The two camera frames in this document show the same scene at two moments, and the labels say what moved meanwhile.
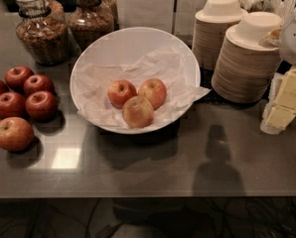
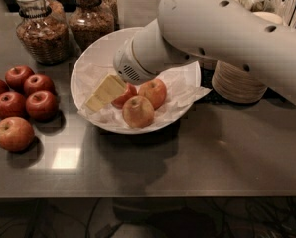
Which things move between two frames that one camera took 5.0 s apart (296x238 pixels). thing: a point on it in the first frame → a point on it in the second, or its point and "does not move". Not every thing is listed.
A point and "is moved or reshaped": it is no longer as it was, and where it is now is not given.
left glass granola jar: x=42 y=28 does not move
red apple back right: x=38 y=82 does not move
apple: x=119 y=91 is moved or reshaped
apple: x=154 y=89 does not move
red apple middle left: x=9 y=104 does not move
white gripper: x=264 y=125 → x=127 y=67
